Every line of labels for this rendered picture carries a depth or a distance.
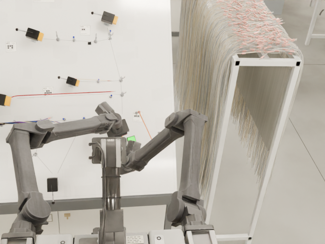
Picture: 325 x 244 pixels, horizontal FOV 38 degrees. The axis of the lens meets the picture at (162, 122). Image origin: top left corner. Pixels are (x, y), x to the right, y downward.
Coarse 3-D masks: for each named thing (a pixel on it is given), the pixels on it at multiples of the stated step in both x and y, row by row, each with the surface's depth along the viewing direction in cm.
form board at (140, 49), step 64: (0, 0) 223; (64, 0) 228; (128, 0) 233; (0, 64) 222; (64, 64) 226; (128, 64) 232; (0, 128) 220; (0, 192) 219; (64, 192) 224; (128, 192) 229
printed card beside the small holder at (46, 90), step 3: (45, 87) 225; (48, 87) 225; (51, 87) 225; (45, 90) 224; (48, 90) 225; (51, 90) 225; (45, 93) 224; (48, 93) 225; (51, 93) 225; (45, 96) 224; (48, 96) 225; (51, 96) 225
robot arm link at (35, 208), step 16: (16, 128) 160; (32, 128) 165; (16, 144) 156; (32, 144) 168; (16, 160) 152; (32, 160) 155; (16, 176) 149; (32, 176) 149; (32, 192) 140; (32, 208) 136; (48, 208) 139
